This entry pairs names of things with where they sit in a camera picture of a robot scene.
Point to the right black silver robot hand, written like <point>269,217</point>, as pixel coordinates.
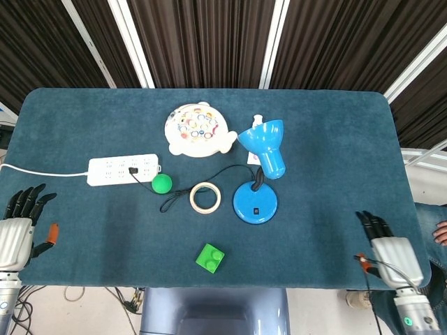
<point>396,260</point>

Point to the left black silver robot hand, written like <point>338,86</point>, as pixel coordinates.
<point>14,240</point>

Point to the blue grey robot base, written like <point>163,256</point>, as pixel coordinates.
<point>213,310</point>

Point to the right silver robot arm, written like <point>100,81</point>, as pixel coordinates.
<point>417,314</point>

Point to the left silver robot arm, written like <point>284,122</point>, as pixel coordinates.
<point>7,296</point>

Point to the blue desk lamp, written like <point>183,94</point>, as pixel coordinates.
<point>256,204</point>

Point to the blue jeans leg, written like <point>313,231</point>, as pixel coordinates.
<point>427,223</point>

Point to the bare person hand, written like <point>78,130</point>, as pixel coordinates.
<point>441,234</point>

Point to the white shoe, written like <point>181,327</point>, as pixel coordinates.
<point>358,299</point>

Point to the dark teal table cloth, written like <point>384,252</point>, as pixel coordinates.
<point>314,174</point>

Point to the white power strip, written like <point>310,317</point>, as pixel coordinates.
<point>111,169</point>

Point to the green ball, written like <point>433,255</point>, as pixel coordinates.
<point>162,183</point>

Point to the beige masking tape roll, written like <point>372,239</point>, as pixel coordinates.
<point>192,197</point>

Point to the green building block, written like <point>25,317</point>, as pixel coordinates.
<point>207,258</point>

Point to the white fishing game toy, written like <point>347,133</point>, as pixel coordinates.
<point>188,146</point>

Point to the dark pleated curtain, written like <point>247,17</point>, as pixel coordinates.
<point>209,38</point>

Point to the white metal rail rack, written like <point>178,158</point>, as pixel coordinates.
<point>424,160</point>

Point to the white aluminium frame bar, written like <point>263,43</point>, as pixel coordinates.
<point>415,66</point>
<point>131,42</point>
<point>274,42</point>
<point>87,42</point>

